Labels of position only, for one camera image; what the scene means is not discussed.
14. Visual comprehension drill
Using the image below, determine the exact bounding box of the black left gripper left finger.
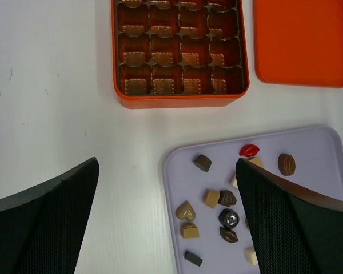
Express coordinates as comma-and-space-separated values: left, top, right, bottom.
0, 158, 99, 273

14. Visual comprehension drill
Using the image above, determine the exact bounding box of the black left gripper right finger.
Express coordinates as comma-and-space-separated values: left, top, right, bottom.
236, 158, 343, 273

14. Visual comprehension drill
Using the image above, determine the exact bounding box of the brown leaf chocolate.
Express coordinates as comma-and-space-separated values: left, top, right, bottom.
277, 153, 296, 176

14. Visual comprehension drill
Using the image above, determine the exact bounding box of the dark brown rose chocolate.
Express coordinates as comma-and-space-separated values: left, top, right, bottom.
218, 190, 237, 207

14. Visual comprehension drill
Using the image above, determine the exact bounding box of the white square chocolate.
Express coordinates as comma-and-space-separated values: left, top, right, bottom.
230, 157, 264, 189

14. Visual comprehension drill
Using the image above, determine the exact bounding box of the white rectangular chocolate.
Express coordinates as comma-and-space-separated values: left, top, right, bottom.
245, 247, 258, 265

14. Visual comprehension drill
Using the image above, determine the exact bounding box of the dark brown lips chocolate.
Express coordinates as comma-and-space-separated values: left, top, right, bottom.
220, 227, 238, 243

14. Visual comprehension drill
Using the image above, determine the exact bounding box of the dark round foil chocolate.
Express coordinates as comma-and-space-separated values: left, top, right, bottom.
218, 209, 240, 229

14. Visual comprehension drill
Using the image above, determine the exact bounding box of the tan brick chocolate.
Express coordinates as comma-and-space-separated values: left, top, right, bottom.
181, 223, 200, 239

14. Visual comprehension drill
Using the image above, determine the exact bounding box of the small black bar chocolate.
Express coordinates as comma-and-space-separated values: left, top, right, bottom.
184, 251, 203, 267

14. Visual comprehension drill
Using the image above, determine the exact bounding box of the tan heart chocolate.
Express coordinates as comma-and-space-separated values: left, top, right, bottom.
176, 200, 196, 221

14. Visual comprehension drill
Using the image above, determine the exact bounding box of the orange chocolate tin box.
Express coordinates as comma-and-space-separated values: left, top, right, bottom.
110, 1, 249, 109

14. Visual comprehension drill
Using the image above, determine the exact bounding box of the lavender plastic tray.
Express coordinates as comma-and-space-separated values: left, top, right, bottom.
163, 126, 343, 273

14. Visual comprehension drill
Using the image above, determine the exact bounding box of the red lips candy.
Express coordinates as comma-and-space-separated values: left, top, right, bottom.
239, 144, 260, 158

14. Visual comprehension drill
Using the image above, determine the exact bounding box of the orange tin lid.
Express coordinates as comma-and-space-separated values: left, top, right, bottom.
253, 1, 343, 88

